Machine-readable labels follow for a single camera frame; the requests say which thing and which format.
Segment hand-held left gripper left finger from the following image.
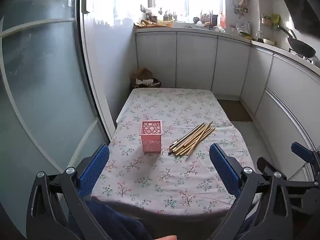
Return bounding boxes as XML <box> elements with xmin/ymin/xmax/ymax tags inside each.
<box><xmin>26</xmin><ymin>144</ymin><xmax>113</xmax><ymax>240</ymax></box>

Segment basket with handle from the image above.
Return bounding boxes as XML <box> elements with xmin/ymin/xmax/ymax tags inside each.
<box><xmin>200</xmin><ymin>9</ymin><xmax>213</xmax><ymax>25</ymax></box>

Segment pile of wooden chopsticks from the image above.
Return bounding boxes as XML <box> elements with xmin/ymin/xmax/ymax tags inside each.
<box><xmin>169</xmin><ymin>121</ymin><xmax>216</xmax><ymax>156</ymax></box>

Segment green packet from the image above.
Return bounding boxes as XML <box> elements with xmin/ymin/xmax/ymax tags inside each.
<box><xmin>271</xmin><ymin>14</ymin><xmax>281</xmax><ymax>30</ymax></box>

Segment white kitchen cabinet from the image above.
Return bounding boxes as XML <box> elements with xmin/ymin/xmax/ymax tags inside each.
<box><xmin>136</xmin><ymin>31</ymin><xmax>320</xmax><ymax>180</ymax></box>

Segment pink perforated utensil holder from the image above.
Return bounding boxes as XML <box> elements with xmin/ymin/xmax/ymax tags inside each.
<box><xmin>139</xmin><ymin>120</ymin><xmax>162</xmax><ymax>154</ymax></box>

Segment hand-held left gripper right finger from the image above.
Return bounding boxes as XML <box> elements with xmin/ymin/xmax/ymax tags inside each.
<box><xmin>209</xmin><ymin>143</ymin><xmax>294</xmax><ymax>240</ymax></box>

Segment yellow paper pile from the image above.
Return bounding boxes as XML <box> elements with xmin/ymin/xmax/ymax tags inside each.
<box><xmin>135</xmin><ymin>19</ymin><xmax>173</xmax><ymax>28</ymax></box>

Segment black range hood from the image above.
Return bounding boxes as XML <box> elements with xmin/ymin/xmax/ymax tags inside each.
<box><xmin>271</xmin><ymin>0</ymin><xmax>320</xmax><ymax>40</ymax></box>

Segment hanging kitchen tools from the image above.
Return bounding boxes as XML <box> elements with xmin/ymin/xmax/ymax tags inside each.
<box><xmin>234</xmin><ymin>0</ymin><xmax>248</xmax><ymax>18</ymax></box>

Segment brown paper bag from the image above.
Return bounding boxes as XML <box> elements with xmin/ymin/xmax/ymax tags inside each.
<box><xmin>131</xmin><ymin>67</ymin><xmax>153</xmax><ymax>88</ymax></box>

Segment black wok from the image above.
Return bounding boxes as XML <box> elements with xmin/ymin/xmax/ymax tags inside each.
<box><xmin>277</xmin><ymin>26</ymin><xmax>317</xmax><ymax>58</ymax></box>

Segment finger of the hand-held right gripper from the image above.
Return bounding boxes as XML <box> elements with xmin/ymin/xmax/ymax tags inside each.
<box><xmin>257</xmin><ymin>157</ymin><xmax>320</xmax><ymax>189</ymax></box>
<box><xmin>291</xmin><ymin>142</ymin><xmax>320</xmax><ymax>170</ymax></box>

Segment person's blue trouser leg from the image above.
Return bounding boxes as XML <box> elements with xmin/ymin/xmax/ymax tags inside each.
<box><xmin>85</xmin><ymin>199</ymin><xmax>153</xmax><ymax>240</ymax></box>

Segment frosted glass door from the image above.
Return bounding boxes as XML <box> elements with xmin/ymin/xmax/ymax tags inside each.
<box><xmin>0</xmin><ymin>0</ymin><xmax>115</xmax><ymax>240</ymax></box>

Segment floral tablecloth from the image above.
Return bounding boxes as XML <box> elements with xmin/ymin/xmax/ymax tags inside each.
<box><xmin>91</xmin><ymin>88</ymin><xmax>255</xmax><ymax>217</ymax></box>

